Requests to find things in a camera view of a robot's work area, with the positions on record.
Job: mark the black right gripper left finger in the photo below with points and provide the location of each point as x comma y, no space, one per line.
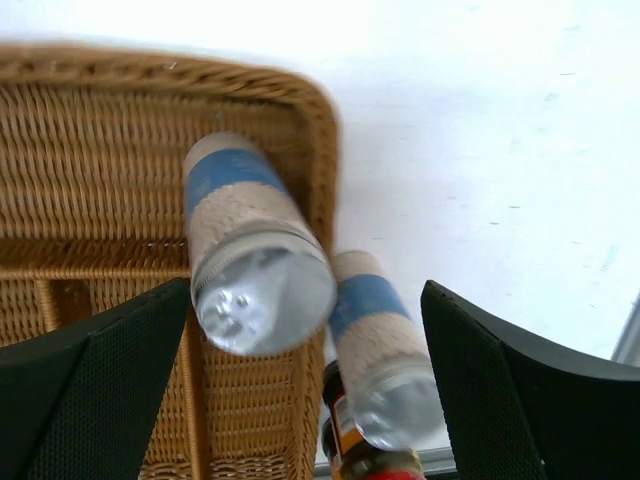
81,402

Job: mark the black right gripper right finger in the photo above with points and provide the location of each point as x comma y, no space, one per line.
519,406

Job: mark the far red-lid sauce jar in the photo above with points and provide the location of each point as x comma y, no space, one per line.
350,456

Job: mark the brown wicker divided tray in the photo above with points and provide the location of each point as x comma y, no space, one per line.
92,215

